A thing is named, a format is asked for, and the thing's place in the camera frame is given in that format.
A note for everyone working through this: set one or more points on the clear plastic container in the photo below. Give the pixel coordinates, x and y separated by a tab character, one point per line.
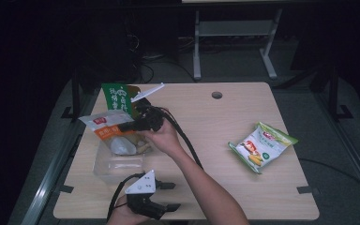
118	167

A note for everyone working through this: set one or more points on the black tape piece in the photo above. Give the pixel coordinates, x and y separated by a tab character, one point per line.
307	190
66	189

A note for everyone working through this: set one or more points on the white metal stand frame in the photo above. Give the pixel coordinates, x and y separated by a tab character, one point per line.
234	28

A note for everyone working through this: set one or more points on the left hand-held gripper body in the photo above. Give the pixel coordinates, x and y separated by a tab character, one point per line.
140	186

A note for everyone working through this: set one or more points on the person's left hand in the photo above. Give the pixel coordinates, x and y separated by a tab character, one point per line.
123	215

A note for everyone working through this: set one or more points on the person's right hand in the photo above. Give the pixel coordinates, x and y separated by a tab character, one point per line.
165	140

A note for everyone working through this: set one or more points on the aluminium rail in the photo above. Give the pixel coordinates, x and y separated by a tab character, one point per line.
48	184
350	150

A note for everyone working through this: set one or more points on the white and green corn packet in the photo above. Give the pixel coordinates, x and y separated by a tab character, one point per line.
262	146

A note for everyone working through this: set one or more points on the white and orange snack packet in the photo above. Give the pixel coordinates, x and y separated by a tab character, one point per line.
109	123

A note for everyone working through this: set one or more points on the black metal stand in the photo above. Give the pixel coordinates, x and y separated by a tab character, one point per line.
75	97
334	93

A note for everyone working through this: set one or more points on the green and red snack packet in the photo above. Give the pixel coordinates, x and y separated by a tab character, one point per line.
118	98

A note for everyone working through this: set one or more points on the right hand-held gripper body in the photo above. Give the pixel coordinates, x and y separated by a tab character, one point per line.
151	118

